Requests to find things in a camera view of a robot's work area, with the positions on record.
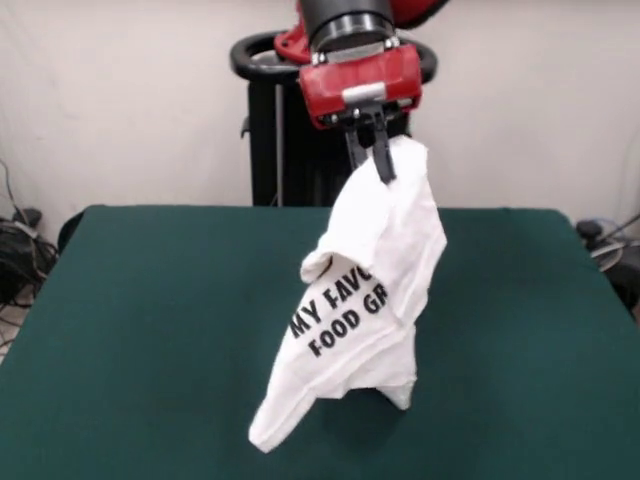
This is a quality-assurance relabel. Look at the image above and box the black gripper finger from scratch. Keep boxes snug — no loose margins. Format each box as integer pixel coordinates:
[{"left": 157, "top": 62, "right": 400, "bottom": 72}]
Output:
[
  {"left": 368, "top": 110, "right": 399, "bottom": 185},
  {"left": 342, "top": 122, "right": 374, "bottom": 172}
]

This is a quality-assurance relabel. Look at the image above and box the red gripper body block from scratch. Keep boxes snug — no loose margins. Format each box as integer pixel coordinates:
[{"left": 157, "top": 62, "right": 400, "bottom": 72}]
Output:
[{"left": 298, "top": 43, "right": 424, "bottom": 131}]

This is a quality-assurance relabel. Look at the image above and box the white printed T-shirt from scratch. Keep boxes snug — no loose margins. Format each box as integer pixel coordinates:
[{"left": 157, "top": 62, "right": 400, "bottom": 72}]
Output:
[{"left": 248, "top": 135, "right": 449, "bottom": 441}]

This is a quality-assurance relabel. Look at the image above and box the grey swivel chair base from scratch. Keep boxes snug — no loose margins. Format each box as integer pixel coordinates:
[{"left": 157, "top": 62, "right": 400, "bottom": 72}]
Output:
[{"left": 589, "top": 242, "right": 626, "bottom": 274}]

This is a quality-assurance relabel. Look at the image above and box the dark green table cloth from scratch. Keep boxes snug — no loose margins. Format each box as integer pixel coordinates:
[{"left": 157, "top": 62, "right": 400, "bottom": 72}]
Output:
[{"left": 0, "top": 203, "right": 640, "bottom": 480}]

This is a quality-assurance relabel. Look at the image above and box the black rounded chair part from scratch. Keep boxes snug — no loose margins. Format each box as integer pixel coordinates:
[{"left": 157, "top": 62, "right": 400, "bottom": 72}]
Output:
[{"left": 58, "top": 209, "right": 86, "bottom": 251}]

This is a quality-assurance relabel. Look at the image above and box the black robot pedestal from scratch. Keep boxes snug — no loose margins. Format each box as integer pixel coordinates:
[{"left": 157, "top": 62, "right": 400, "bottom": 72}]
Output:
[{"left": 229, "top": 30, "right": 439, "bottom": 209}]

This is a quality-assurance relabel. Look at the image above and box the black cable tangle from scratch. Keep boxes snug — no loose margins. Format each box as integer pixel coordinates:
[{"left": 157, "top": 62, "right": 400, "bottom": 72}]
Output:
[{"left": 0, "top": 159, "right": 59, "bottom": 306}]

